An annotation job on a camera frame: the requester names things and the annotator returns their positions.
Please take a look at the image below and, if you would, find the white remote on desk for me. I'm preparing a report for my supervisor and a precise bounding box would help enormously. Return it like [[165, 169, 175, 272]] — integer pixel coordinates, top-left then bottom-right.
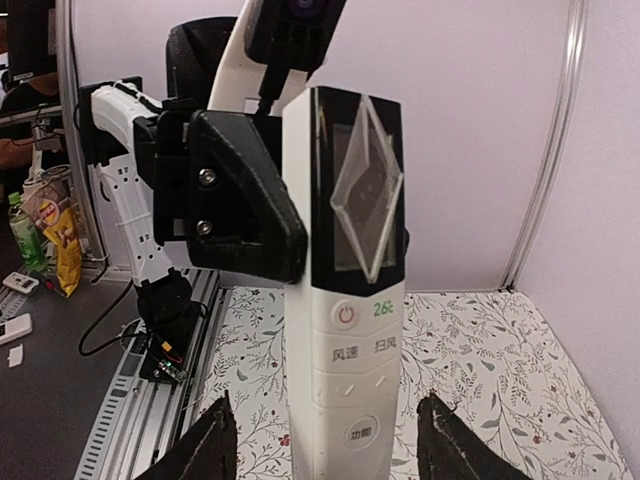
[[2, 272, 39, 296]]

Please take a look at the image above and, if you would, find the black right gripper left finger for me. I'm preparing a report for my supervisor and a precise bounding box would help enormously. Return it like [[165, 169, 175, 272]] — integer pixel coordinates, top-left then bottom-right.
[[135, 391, 238, 480]]

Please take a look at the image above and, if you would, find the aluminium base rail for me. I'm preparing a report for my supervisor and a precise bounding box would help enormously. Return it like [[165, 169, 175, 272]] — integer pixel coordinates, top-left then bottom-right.
[[74, 269, 226, 479]]

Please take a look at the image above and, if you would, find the floral patterned table mat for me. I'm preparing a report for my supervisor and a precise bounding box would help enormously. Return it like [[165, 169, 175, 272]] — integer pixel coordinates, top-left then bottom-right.
[[191, 287, 632, 479]]

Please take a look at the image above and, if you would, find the white air conditioner remote control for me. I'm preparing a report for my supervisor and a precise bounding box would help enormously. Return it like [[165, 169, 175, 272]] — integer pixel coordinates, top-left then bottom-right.
[[282, 87, 407, 479]]

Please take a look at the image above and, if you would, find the left aluminium corner post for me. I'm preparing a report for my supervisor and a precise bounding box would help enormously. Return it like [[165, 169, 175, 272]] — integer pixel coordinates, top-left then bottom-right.
[[55, 0, 107, 262]]

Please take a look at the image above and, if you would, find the right aluminium corner post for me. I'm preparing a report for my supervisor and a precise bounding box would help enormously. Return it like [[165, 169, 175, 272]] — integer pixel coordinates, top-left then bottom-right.
[[500, 0, 590, 291]]

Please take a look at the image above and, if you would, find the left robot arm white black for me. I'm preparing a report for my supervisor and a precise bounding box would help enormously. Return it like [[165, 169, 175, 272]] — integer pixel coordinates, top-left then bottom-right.
[[79, 77, 308, 383]]

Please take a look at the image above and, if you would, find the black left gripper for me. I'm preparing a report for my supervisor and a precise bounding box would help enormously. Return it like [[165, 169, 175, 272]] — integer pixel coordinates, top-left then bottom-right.
[[133, 98, 308, 284]]

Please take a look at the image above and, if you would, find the green drink bottle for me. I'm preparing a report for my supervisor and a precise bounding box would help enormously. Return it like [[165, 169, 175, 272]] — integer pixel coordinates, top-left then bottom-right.
[[8, 192, 48, 271]]

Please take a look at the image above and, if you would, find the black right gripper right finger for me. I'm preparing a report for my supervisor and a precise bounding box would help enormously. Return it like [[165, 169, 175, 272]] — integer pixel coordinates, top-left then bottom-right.
[[416, 394, 529, 480]]

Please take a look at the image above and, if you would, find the black office chair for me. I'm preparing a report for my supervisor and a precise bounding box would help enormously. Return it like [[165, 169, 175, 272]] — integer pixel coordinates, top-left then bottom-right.
[[165, 16, 237, 109]]

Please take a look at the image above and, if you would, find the yellow chips bag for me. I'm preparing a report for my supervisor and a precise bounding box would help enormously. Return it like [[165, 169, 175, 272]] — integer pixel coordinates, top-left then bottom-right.
[[21, 180, 82, 297]]

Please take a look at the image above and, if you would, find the small white plastic piece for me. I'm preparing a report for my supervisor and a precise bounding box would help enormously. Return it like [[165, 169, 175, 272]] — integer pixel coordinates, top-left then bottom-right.
[[7, 344, 24, 368]]

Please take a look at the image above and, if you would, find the aluminium corner post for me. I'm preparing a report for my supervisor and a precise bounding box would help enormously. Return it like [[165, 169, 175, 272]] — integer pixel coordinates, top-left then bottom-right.
[[500, 0, 590, 291], [55, 0, 107, 262]]

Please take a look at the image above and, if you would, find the white remote at edge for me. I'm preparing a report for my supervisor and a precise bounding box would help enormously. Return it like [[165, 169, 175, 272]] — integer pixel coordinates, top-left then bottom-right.
[[0, 313, 33, 345]]

